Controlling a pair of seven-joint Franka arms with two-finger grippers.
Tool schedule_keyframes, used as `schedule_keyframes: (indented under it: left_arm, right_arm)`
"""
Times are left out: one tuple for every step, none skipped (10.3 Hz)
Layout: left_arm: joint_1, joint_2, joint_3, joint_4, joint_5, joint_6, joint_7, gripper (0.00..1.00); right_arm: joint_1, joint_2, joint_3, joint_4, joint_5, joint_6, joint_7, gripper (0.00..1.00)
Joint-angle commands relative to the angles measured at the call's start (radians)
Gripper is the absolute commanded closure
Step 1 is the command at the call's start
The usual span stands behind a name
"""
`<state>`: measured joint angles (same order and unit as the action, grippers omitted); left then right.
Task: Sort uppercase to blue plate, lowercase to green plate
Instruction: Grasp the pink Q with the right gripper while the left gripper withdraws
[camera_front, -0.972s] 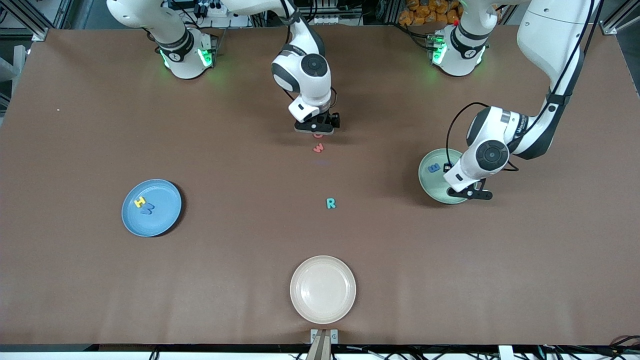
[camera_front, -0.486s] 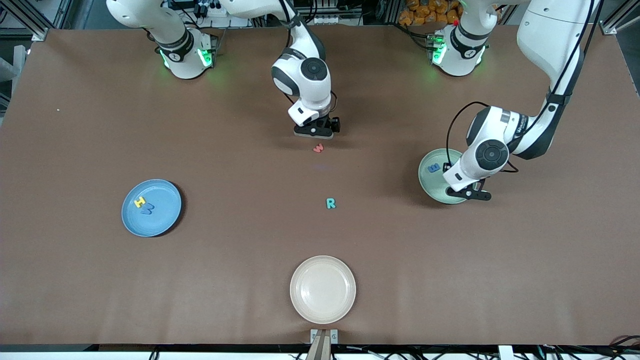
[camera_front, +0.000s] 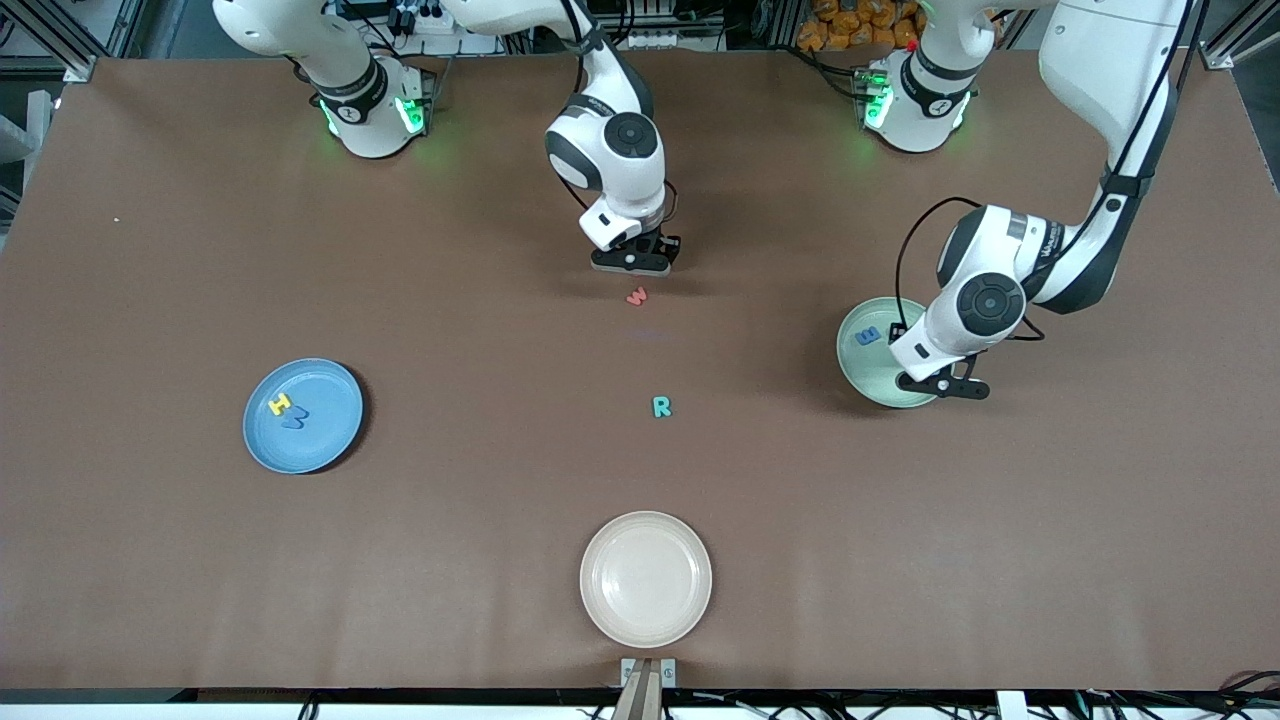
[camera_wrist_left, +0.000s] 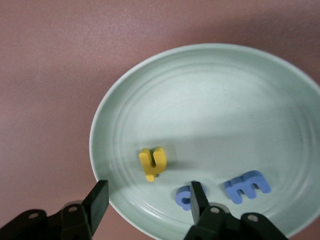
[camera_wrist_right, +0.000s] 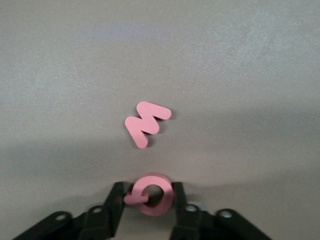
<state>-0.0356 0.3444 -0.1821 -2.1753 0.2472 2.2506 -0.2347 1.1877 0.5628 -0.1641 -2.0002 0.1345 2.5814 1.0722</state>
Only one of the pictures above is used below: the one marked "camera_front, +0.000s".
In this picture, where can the yellow foam letter H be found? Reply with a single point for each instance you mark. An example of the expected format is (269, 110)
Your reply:
(280, 404)

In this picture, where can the orange bagged items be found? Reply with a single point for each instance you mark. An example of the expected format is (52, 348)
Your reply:
(850, 25)

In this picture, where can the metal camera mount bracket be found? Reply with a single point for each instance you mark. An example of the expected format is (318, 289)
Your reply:
(648, 690)

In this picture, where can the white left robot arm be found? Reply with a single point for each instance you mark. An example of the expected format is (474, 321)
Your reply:
(1110, 80)

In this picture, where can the aluminium frame post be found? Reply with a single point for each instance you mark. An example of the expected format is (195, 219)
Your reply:
(80, 68)
(1218, 55)

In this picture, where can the electronics rack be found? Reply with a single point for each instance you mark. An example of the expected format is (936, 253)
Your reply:
(660, 38)

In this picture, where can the blue foam lowercase m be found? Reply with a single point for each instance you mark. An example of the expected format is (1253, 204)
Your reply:
(867, 337)

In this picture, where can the blue plate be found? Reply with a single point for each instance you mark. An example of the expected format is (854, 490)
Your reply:
(320, 450)

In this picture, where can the beige plate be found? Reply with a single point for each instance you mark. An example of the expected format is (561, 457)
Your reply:
(646, 579)

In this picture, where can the white power strip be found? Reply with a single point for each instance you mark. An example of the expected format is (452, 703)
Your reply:
(430, 17)

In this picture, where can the blue foam uppercase M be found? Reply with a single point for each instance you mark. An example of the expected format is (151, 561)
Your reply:
(296, 419)

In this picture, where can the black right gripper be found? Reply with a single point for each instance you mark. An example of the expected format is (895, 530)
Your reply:
(664, 243)

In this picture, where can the green plate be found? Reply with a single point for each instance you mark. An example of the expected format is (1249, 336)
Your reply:
(870, 375)

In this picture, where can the teal foam letter R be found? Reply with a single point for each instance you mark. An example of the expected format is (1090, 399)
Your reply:
(657, 407)

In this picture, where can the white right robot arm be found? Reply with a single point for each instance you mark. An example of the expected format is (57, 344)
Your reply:
(610, 130)

